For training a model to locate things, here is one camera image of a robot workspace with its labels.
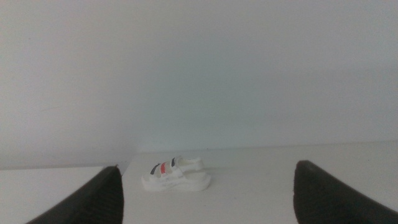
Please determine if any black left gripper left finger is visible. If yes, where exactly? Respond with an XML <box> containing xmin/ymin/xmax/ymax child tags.
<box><xmin>26</xmin><ymin>165</ymin><xmax>125</xmax><ymax>224</ymax></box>

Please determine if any white sandal with red strap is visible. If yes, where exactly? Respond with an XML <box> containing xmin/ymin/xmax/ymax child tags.
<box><xmin>141</xmin><ymin>156</ymin><xmax>212</xmax><ymax>192</ymax></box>

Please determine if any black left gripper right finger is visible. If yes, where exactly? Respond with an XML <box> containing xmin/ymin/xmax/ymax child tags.
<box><xmin>292</xmin><ymin>160</ymin><xmax>398</xmax><ymax>224</ymax></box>

